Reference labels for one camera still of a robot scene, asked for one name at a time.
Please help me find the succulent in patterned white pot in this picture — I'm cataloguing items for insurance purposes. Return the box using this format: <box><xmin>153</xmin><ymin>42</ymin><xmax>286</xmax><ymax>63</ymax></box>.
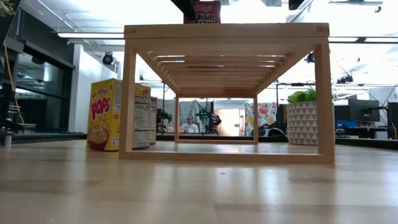
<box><xmin>285</xmin><ymin>88</ymin><xmax>318</xmax><ymax>146</ymax></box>

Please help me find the floral patterned cloth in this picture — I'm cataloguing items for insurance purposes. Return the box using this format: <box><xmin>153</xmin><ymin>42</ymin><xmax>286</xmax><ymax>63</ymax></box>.
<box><xmin>244</xmin><ymin>101</ymin><xmax>278</xmax><ymax>137</ymax></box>

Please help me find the purple Raisin Bran cereal box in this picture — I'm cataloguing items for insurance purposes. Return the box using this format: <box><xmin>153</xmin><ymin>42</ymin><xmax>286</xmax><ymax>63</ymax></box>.
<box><xmin>150</xmin><ymin>96</ymin><xmax>157</xmax><ymax>145</ymax></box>
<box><xmin>183</xmin><ymin>0</ymin><xmax>222</xmax><ymax>24</ymax></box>

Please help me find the light wooden slatted shelf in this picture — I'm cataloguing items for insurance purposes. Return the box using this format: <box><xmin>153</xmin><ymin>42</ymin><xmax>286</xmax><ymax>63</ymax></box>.
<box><xmin>118</xmin><ymin>22</ymin><xmax>336</xmax><ymax>165</ymax></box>

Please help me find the black upright panel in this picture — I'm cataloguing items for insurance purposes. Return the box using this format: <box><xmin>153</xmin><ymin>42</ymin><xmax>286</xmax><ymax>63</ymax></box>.
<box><xmin>387</xmin><ymin>101</ymin><xmax>398</xmax><ymax>140</ymax></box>

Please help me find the black computer monitor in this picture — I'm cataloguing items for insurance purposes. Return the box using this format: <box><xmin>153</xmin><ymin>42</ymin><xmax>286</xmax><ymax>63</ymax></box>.
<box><xmin>334</xmin><ymin>105</ymin><xmax>349</xmax><ymax>122</ymax></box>
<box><xmin>348</xmin><ymin>98</ymin><xmax>381</xmax><ymax>123</ymax></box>

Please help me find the grey hanging cloth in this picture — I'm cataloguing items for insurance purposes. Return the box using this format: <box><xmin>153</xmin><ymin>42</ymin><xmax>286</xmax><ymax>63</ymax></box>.
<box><xmin>178</xmin><ymin>99</ymin><xmax>214</xmax><ymax>128</ymax></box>

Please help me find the white cabinet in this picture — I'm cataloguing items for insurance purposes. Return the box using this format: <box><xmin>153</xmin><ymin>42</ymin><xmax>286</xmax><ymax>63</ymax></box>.
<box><xmin>368</xmin><ymin>86</ymin><xmax>398</xmax><ymax>105</ymax></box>

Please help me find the bushy green potted plant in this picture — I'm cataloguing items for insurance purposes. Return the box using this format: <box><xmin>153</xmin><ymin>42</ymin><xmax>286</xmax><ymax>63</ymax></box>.
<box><xmin>0</xmin><ymin>0</ymin><xmax>16</xmax><ymax>17</ymax></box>

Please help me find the black framed glass partition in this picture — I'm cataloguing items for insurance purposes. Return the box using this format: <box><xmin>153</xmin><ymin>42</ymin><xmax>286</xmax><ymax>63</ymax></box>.
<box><xmin>12</xmin><ymin>9</ymin><xmax>76</xmax><ymax>134</ymax></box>

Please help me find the blue box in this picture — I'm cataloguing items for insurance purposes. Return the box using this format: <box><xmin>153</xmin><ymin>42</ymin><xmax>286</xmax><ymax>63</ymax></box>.
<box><xmin>335</xmin><ymin>120</ymin><xmax>358</xmax><ymax>129</ymax></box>

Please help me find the person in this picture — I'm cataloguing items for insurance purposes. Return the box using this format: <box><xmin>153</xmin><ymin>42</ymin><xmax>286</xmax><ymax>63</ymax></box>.
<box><xmin>180</xmin><ymin>114</ymin><xmax>200</xmax><ymax>134</ymax></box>

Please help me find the black metal table frame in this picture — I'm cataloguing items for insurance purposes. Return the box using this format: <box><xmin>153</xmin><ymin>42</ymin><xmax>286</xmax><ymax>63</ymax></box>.
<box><xmin>0</xmin><ymin>132</ymin><xmax>398</xmax><ymax>151</ymax></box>

